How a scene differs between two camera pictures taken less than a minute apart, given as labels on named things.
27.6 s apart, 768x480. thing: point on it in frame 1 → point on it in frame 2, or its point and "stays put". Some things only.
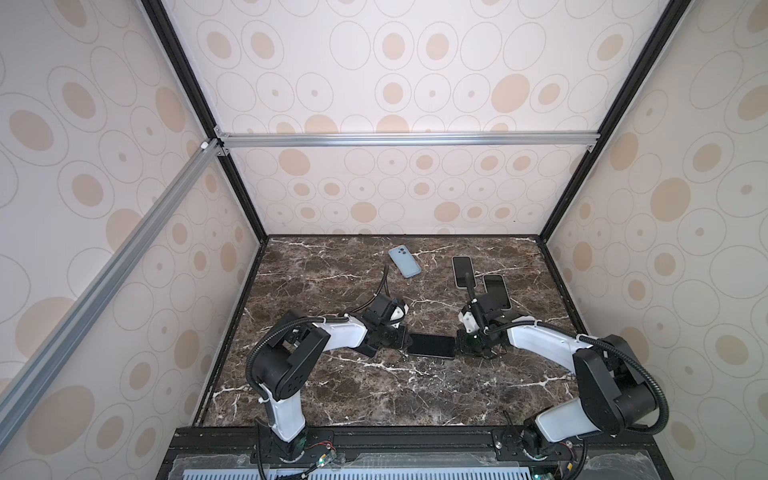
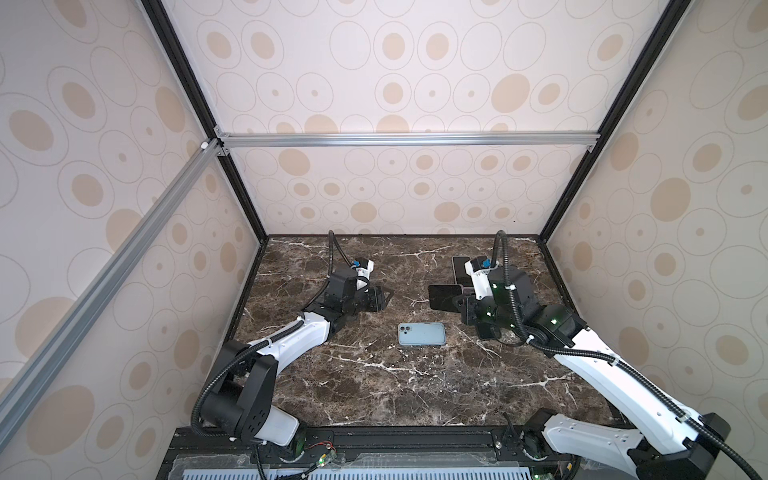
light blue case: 405,261 → 422,334
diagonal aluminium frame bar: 198,163 stays put
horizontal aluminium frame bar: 409,140 stays put
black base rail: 414,453 stays put
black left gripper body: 391,338 → 364,302
